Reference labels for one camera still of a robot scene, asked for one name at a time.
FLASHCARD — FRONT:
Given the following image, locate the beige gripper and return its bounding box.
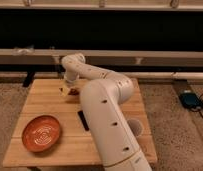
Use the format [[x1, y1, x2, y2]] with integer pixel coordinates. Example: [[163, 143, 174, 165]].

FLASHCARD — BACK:
[[60, 77, 77, 97]]

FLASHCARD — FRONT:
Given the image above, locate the red chili pepper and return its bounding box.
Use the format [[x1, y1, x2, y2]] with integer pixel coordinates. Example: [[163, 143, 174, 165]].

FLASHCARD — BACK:
[[70, 88, 79, 95]]

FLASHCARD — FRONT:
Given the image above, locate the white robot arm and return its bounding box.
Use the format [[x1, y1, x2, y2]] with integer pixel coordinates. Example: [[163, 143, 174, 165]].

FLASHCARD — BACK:
[[61, 53, 152, 171]]

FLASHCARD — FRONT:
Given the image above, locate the black smartphone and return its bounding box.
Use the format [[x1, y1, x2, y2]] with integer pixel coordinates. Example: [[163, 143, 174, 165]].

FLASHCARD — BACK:
[[78, 111, 89, 131]]

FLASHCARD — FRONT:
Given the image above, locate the orange patterned plate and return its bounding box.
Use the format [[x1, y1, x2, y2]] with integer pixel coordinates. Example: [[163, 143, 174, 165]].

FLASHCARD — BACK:
[[22, 115, 61, 153]]

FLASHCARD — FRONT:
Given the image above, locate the blue foot pedal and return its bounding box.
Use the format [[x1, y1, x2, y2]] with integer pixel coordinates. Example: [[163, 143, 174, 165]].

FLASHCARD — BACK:
[[179, 91, 200, 109]]

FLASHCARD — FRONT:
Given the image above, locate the black bracket foot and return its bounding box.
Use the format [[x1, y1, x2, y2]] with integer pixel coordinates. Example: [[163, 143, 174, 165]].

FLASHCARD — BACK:
[[23, 72, 35, 87]]

